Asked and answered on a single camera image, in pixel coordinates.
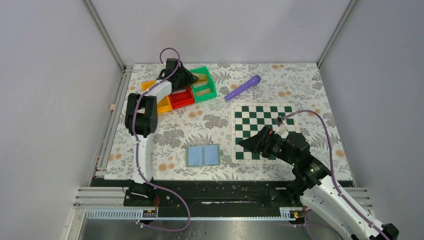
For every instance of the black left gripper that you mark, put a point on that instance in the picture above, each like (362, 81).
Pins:
(190, 78)

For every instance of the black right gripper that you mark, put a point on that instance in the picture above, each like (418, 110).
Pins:
(254, 143)

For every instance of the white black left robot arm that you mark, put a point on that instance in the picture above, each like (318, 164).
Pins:
(141, 120)

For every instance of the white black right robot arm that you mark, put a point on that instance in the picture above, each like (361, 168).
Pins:
(315, 188)

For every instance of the floral patterned tablecloth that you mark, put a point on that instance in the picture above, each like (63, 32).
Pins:
(209, 122)

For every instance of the red plastic bin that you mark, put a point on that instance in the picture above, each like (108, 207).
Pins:
(182, 98)

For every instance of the green plastic bin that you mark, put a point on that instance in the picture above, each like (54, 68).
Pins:
(202, 85)

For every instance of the green white chessboard mat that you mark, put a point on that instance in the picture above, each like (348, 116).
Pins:
(247, 119)

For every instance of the yellow plastic bin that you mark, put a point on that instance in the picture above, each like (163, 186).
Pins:
(161, 89)

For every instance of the purple plastic tube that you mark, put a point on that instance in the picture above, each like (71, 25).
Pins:
(253, 81)

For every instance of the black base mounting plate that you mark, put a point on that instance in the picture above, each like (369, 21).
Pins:
(211, 198)

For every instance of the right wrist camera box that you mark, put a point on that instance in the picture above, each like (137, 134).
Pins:
(281, 121)

